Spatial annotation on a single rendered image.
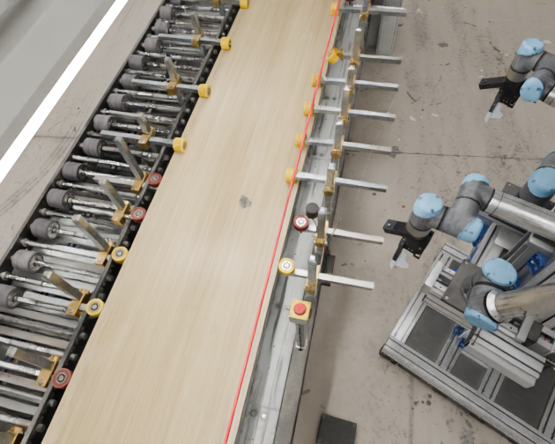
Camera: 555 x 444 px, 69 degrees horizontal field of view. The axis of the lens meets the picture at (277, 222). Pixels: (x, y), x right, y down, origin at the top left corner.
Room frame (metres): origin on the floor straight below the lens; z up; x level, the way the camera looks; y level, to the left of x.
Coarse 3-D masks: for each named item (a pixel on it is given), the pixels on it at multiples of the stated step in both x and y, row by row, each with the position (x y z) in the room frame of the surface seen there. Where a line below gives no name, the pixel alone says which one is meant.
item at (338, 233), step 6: (312, 228) 1.01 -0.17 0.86; (330, 228) 1.00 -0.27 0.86; (330, 234) 0.97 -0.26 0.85; (336, 234) 0.96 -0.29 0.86; (342, 234) 0.95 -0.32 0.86; (348, 234) 0.95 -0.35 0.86; (354, 234) 0.94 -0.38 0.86; (360, 234) 0.94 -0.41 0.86; (366, 234) 0.93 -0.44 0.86; (360, 240) 0.92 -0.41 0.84; (366, 240) 0.91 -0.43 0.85; (372, 240) 0.90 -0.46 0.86; (378, 240) 0.89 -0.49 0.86
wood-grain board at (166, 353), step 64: (256, 0) 3.01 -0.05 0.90; (320, 0) 2.91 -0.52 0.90; (256, 64) 2.28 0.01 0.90; (320, 64) 2.20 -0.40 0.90; (192, 128) 1.77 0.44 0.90; (256, 128) 1.71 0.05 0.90; (192, 192) 1.30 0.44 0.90; (256, 192) 1.25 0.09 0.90; (128, 256) 0.96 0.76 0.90; (192, 256) 0.91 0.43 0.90; (256, 256) 0.87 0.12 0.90; (128, 320) 0.63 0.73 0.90; (192, 320) 0.59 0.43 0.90; (128, 384) 0.35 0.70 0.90; (192, 384) 0.32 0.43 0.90
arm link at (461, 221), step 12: (456, 204) 0.59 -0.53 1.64; (468, 204) 0.58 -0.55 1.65; (444, 216) 0.55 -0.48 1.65; (456, 216) 0.55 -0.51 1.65; (468, 216) 0.54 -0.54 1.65; (444, 228) 0.53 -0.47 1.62; (456, 228) 0.52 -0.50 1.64; (468, 228) 0.51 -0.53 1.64; (480, 228) 0.50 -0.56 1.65; (468, 240) 0.49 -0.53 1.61
